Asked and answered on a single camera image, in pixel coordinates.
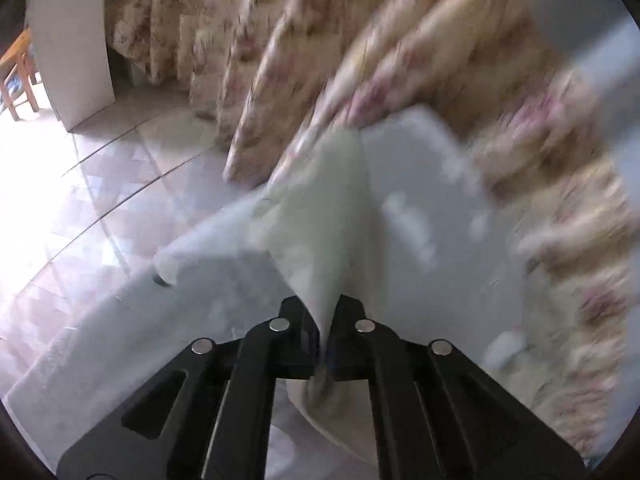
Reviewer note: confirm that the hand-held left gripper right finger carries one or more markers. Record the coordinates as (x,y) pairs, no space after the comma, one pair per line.
(350,347)

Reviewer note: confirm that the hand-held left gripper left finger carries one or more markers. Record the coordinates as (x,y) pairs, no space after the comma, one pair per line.
(295,342)

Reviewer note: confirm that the pale green garment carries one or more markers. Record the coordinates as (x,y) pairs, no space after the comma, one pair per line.
(320,220)

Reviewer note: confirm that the grey spotted bed sheet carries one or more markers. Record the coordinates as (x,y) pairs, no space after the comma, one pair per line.
(430,290)

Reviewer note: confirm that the floral curtain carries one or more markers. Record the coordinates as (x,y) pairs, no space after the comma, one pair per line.
(400,35)

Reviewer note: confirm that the wooden chair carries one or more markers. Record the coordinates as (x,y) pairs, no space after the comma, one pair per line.
(20,75)

